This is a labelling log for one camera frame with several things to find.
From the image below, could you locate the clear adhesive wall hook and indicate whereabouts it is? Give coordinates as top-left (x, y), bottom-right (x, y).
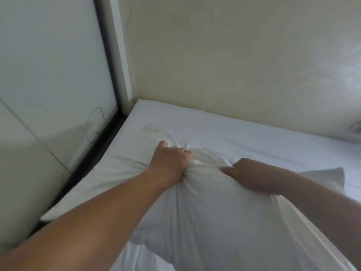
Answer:
top-left (83, 107), bottom-right (107, 144)

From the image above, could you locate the person's right forearm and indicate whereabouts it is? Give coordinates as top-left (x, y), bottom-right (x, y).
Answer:
top-left (281, 169), bottom-right (361, 253)

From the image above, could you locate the white bed sheet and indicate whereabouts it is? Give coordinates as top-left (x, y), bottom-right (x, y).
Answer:
top-left (108, 99), bottom-right (361, 271)

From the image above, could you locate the white pillow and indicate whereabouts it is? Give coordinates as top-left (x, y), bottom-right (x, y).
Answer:
top-left (40, 124), bottom-right (187, 223)
top-left (128, 154), bottom-right (357, 271)

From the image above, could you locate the person's left hand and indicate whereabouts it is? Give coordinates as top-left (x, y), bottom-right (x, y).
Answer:
top-left (147, 140), bottom-right (193, 189)

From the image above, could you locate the white flat pillow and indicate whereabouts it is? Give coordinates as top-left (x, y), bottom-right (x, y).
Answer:
top-left (40, 124), bottom-right (187, 223)

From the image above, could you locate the person's right hand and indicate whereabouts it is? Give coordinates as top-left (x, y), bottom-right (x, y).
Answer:
top-left (220, 158), bottom-right (289, 196)

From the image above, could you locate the person's left forearm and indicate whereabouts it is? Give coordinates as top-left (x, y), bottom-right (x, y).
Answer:
top-left (0, 169), bottom-right (171, 271)

